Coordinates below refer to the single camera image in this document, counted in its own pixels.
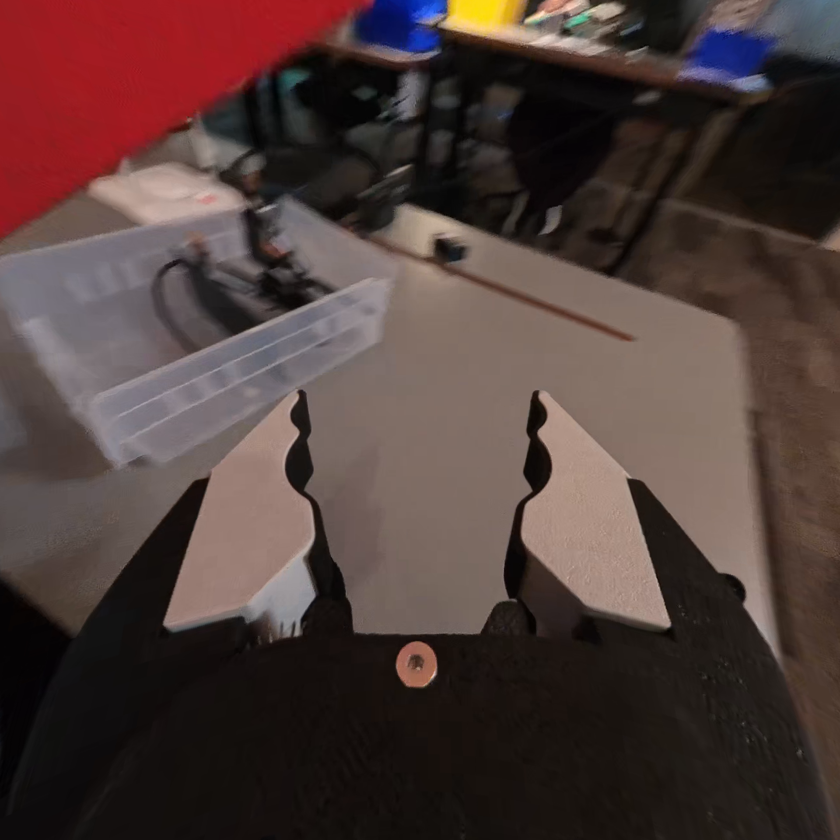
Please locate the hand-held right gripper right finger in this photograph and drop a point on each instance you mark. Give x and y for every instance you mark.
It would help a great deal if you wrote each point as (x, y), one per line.
(590, 538)

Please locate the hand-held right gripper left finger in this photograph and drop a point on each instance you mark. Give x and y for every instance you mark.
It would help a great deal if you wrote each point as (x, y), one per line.
(249, 525)

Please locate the clear plastic organiser box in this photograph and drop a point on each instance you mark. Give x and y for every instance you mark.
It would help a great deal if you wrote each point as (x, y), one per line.
(197, 387)

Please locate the small black box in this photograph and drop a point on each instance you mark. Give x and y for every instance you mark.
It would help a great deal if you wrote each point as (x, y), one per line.
(449, 250)

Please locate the white flat tray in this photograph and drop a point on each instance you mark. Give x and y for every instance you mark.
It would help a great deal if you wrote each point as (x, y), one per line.
(151, 190)

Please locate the red plastic bin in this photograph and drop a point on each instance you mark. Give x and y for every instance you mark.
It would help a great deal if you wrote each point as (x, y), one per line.
(131, 79)

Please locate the wooden desk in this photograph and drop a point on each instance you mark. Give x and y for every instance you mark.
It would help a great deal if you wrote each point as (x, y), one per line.
(590, 56)
(387, 59)

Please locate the blue plastic bin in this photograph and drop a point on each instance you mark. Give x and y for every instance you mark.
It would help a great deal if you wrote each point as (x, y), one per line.
(728, 56)
(394, 26)

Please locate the yellow plastic bin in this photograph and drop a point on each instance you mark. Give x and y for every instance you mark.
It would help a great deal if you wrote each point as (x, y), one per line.
(485, 10)

